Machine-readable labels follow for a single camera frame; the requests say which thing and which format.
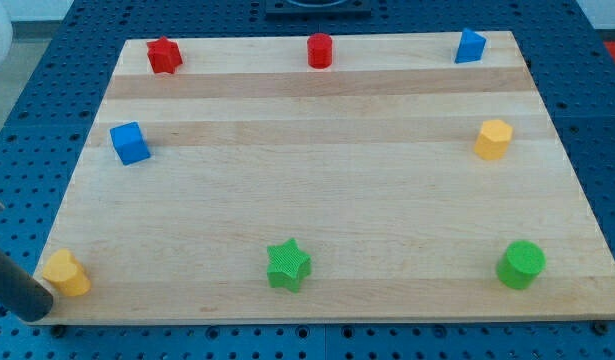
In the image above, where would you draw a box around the blue cube block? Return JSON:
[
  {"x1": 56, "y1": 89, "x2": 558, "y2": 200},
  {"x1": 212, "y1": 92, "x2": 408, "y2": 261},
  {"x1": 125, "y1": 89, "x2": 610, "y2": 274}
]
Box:
[{"x1": 109, "y1": 122, "x2": 151, "y2": 165}]

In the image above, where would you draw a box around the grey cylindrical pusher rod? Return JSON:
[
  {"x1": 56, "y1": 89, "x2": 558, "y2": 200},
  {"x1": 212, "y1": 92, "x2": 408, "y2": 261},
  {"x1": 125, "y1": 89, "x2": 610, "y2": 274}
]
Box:
[{"x1": 0, "y1": 250, "x2": 54, "y2": 322}]

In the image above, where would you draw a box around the blue triangle block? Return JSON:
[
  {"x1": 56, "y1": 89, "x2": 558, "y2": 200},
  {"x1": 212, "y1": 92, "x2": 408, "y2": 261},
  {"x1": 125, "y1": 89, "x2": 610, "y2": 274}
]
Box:
[{"x1": 454, "y1": 28, "x2": 487, "y2": 64}]

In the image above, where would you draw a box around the green cylinder block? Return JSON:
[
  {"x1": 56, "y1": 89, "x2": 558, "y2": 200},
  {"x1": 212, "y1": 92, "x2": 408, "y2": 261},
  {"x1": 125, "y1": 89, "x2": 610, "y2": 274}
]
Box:
[{"x1": 496, "y1": 240, "x2": 546, "y2": 290}]

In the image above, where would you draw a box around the yellow heart block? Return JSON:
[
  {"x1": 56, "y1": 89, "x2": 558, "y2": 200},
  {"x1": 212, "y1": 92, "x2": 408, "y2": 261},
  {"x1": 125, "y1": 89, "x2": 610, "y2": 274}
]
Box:
[{"x1": 42, "y1": 249, "x2": 92, "y2": 297}]

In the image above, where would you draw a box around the red cylinder block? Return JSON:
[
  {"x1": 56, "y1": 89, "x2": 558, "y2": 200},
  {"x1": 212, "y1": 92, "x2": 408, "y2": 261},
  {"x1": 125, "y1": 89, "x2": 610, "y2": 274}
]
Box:
[{"x1": 307, "y1": 33, "x2": 333, "y2": 69}]

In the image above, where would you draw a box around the green star block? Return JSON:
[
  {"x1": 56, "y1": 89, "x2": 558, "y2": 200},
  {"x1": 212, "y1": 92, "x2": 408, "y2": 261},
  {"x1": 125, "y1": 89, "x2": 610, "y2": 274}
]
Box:
[{"x1": 267, "y1": 238, "x2": 311, "y2": 293}]

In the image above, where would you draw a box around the red star block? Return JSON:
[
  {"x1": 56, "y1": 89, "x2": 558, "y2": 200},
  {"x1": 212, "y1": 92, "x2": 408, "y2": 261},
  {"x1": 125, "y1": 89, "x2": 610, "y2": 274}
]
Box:
[{"x1": 147, "y1": 36, "x2": 183, "y2": 74}]

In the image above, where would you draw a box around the yellow hexagon block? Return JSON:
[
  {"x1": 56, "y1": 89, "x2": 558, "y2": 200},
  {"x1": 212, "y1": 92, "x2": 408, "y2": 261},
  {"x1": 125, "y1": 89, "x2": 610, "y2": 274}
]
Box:
[{"x1": 473, "y1": 119, "x2": 513, "y2": 160}]

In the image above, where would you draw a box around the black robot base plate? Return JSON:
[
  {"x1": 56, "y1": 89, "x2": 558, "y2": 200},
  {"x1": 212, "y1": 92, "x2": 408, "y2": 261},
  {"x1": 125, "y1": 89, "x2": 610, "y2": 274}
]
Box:
[{"x1": 262, "y1": 0, "x2": 372, "y2": 17}]

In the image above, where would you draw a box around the wooden board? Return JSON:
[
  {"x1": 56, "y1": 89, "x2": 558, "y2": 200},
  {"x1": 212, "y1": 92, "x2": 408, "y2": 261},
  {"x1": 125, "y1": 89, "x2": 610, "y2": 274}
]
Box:
[{"x1": 42, "y1": 31, "x2": 615, "y2": 325}]

